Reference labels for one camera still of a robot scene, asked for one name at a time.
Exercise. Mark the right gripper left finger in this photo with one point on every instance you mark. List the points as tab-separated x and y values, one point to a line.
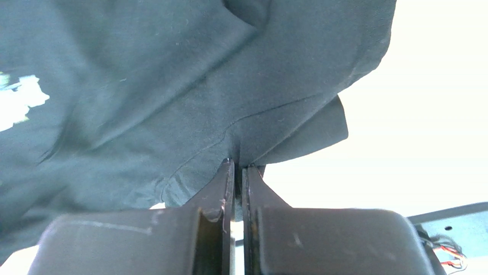
191	239

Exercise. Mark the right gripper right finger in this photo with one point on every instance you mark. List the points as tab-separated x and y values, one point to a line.
280	239

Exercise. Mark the black floral t shirt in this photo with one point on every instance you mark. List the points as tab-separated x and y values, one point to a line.
119	105

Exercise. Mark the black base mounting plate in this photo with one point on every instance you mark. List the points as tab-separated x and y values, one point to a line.
457	237

